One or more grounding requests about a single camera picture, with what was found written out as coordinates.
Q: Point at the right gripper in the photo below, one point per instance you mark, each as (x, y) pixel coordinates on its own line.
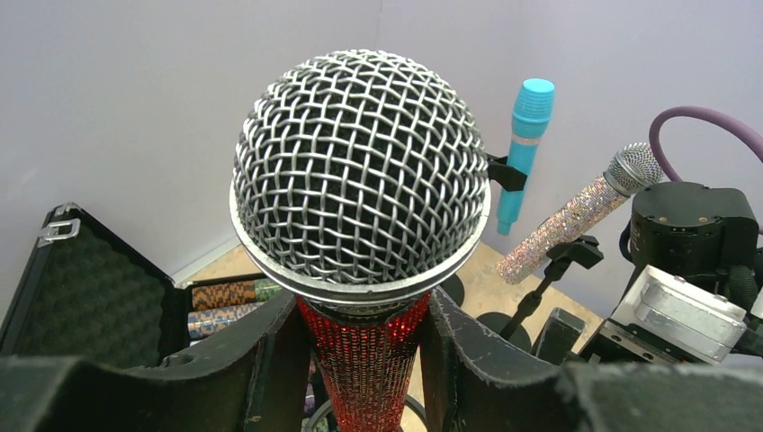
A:
(572, 340)

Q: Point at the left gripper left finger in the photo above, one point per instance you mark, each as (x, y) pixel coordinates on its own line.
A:
(251, 376)

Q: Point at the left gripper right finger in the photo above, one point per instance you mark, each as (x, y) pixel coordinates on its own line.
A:
(474, 380)

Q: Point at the black round-base mic stand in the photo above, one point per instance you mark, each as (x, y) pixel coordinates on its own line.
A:
(584, 251)

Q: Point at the silver glitter microphone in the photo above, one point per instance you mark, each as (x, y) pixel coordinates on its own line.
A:
(631, 170)

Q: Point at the red microphone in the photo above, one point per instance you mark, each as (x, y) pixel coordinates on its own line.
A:
(360, 183)

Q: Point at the blue microphone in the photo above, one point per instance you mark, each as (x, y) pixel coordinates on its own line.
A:
(531, 114)

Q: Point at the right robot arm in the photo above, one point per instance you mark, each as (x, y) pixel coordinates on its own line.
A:
(708, 236)

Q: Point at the black poker chip case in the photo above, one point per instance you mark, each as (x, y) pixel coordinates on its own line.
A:
(86, 292)

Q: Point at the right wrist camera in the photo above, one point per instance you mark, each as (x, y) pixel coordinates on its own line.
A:
(705, 325)

